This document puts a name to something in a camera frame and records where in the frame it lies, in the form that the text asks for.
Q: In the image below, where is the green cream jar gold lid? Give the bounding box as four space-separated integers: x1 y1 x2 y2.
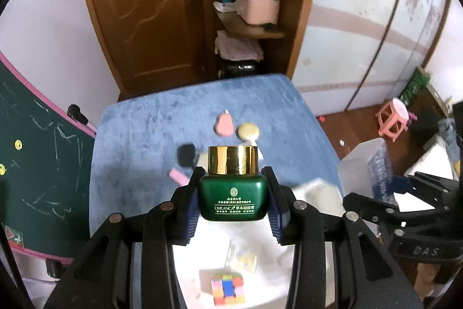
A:
198 145 268 222

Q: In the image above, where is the clear sticker plastic cup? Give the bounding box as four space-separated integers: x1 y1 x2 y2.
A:
225 239 258 274

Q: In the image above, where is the multicolour puzzle cube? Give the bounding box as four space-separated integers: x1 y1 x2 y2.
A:
211 272 245 306

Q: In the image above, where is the white blue carton box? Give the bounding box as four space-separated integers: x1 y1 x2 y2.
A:
337 137 397 205

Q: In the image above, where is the pink tube white cap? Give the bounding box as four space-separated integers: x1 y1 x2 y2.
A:
168 168 190 186

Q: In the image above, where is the white plastic tray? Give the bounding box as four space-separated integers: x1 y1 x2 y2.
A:
171 177 346 309

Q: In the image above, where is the black power adapter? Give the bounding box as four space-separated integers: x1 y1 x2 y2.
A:
177 144 196 169

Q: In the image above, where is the blue fuzzy table cloth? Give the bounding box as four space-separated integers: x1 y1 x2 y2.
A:
89 74 340 231

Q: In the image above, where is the pink pear-shaped case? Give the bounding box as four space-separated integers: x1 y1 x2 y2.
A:
214 110 236 137

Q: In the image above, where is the pink plastic stool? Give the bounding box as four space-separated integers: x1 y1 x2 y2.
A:
375 97 410 142

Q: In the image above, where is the green snack bag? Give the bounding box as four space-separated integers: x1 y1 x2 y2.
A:
399 66 431 107

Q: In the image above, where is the pink folded towel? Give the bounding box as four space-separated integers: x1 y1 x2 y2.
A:
214 31 264 62

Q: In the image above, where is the brown wooden door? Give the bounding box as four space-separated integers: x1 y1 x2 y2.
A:
86 0 210 99

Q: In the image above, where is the green chalkboard pink frame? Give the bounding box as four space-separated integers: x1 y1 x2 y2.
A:
1 57 95 263

